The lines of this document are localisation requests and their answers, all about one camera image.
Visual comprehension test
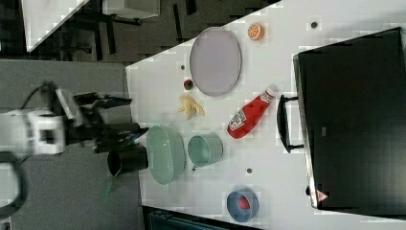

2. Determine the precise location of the red ketchup bottle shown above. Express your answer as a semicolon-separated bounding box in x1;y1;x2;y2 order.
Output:
227;84;278;139

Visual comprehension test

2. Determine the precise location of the green oval colander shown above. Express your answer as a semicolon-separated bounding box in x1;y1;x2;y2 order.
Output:
147;126;186;185

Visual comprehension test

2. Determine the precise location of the black cable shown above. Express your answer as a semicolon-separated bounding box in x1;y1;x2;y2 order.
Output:
20;80;58;111

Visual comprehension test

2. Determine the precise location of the green mug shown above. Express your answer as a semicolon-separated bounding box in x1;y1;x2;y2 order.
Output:
188;133;223;168

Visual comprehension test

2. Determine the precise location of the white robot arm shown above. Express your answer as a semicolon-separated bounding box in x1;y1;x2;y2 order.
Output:
1;88;148;219

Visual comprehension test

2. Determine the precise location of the red ball in bowl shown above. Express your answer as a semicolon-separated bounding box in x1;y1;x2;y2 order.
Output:
238;196;250;210

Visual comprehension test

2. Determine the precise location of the grey round plate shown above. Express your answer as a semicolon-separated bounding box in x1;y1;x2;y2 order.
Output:
189;27;242;97

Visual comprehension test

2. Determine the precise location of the red strawberry toy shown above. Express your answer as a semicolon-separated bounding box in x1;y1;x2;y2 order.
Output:
184;80;193;90

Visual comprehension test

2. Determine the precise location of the peeled banana toy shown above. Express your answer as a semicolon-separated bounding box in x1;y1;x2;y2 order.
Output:
177;95;205;120

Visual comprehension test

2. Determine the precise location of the silver black toaster oven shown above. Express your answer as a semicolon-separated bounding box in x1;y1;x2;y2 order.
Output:
293;27;406;219

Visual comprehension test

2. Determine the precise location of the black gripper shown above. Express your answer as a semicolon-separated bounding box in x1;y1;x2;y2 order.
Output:
65;92;148;153

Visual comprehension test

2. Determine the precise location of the orange slice toy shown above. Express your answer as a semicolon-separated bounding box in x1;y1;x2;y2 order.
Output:
247;23;264;41

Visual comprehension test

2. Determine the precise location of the black cylindrical container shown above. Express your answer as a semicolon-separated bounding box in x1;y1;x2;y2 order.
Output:
107;146;148;175

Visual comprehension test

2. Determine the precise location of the blue bowl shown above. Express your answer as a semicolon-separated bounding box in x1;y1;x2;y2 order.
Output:
226;188;259;222

